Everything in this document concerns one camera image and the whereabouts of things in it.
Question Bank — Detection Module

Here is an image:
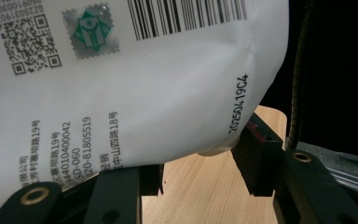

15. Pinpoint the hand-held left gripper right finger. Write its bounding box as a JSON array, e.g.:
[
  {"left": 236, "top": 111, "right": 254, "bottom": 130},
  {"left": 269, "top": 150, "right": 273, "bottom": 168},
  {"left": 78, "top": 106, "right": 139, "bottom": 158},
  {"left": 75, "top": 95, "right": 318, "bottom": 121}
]
[{"left": 231, "top": 112, "right": 293, "bottom": 224}]

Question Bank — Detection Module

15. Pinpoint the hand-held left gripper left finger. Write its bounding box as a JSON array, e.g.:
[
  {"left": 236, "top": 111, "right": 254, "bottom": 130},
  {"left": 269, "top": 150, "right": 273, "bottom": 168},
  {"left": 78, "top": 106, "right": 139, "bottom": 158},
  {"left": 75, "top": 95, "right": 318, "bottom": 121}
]
[{"left": 83, "top": 164, "right": 164, "bottom": 224}]

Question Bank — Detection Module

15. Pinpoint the white and blue pouch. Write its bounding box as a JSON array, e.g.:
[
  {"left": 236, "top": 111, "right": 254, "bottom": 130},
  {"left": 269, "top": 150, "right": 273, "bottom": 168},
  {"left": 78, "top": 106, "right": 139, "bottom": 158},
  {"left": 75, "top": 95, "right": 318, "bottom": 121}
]
[{"left": 0, "top": 0, "right": 290, "bottom": 224}]

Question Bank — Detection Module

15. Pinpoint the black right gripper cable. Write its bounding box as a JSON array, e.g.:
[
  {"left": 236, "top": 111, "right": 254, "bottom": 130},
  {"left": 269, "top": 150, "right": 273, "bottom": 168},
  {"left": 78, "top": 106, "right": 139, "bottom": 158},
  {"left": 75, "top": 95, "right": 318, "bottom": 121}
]
[{"left": 286, "top": 0, "right": 313, "bottom": 151}]

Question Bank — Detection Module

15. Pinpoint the metal floor rail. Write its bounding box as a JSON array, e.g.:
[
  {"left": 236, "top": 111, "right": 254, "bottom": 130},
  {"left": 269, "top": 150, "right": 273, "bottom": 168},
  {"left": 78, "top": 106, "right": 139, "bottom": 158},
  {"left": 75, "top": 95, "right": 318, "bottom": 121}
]
[{"left": 324, "top": 164, "right": 358, "bottom": 200}]

